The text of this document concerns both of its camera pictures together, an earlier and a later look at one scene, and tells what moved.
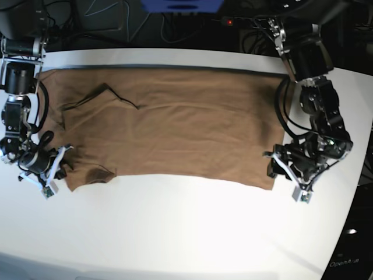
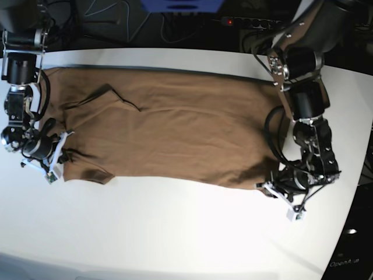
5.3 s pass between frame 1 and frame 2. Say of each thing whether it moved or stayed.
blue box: stayed
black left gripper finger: moved
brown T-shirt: stayed
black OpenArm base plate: stayed
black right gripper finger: moved
